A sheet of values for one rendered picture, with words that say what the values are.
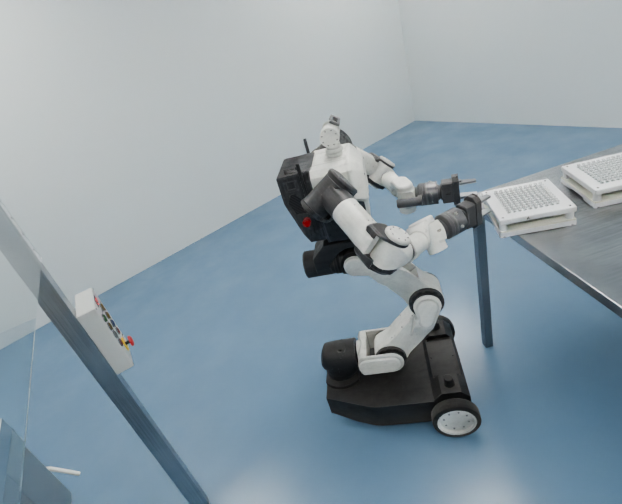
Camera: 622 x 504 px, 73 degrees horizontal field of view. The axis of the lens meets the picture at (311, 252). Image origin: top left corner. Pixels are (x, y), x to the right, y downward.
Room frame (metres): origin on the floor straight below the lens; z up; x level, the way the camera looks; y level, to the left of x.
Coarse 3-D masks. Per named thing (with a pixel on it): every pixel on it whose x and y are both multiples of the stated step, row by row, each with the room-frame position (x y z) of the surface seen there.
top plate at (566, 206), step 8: (520, 184) 1.41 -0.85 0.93; (528, 184) 1.39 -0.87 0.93; (544, 184) 1.36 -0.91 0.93; (552, 184) 1.34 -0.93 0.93; (488, 192) 1.43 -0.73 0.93; (520, 192) 1.35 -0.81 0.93; (544, 192) 1.30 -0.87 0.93; (552, 192) 1.28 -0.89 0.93; (560, 192) 1.27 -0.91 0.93; (488, 200) 1.37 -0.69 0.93; (496, 200) 1.35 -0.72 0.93; (504, 200) 1.33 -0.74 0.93; (552, 200) 1.23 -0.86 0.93; (560, 200) 1.22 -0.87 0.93; (568, 200) 1.20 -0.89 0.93; (496, 208) 1.30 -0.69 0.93; (544, 208) 1.20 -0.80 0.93; (552, 208) 1.19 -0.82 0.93; (560, 208) 1.17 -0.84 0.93; (568, 208) 1.16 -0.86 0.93; (576, 208) 1.15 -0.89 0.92; (496, 216) 1.25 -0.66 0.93; (504, 216) 1.23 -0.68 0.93; (512, 216) 1.21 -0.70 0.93; (520, 216) 1.20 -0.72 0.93; (536, 216) 1.18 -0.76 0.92; (544, 216) 1.18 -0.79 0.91; (504, 224) 1.21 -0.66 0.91
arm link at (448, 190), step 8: (456, 176) 1.40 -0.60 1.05; (432, 184) 1.44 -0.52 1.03; (440, 184) 1.44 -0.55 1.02; (448, 184) 1.41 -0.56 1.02; (456, 184) 1.39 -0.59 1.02; (432, 192) 1.42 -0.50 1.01; (440, 192) 1.41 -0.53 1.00; (448, 192) 1.41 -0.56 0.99; (456, 192) 1.39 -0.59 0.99; (432, 200) 1.41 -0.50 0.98; (448, 200) 1.41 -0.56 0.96; (456, 200) 1.39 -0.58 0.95
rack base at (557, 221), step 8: (560, 216) 1.19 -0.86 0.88; (496, 224) 1.27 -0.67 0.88; (512, 224) 1.23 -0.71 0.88; (520, 224) 1.22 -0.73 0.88; (528, 224) 1.21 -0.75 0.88; (536, 224) 1.19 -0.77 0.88; (544, 224) 1.18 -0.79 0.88; (552, 224) 1.17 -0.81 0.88; (560, 224) 1.17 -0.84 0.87; (568, 224) 1.16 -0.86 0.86; (504, 232) 1.21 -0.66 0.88; (512, 232) 1.20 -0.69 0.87; (520, 232) 1.20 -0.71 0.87; (528, 232) 1.19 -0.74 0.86
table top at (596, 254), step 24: (552, 168) 1.59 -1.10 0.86; (480, 192) 1.58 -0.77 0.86; (576, 192) 1.35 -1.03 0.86; (576, 216) 1.20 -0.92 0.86; (600, 216) 1.16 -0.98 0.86; (528, 240) 1.15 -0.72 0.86; (552, 240) 1.11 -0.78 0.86; (576, 240) 1.08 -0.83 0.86; (600, 240) 1.04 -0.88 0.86; (552, 264) 1.02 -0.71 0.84; (576, 264) 0.97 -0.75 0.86; (600, 264) 0.94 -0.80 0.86; (600, 288) 0.85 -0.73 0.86
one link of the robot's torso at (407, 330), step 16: (416, 304) 1.32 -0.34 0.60; (432, 304) 1.29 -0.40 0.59; (400, 320) 1.43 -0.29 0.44; (416, 320) 1.32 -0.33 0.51; (432, 320) 1.29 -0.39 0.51; (384, 336) 1.45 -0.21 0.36; (400, 336) 1.37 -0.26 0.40; (416, 336) 1.36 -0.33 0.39; (384, 352) 1.38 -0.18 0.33; (400, 352) 1.36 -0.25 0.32
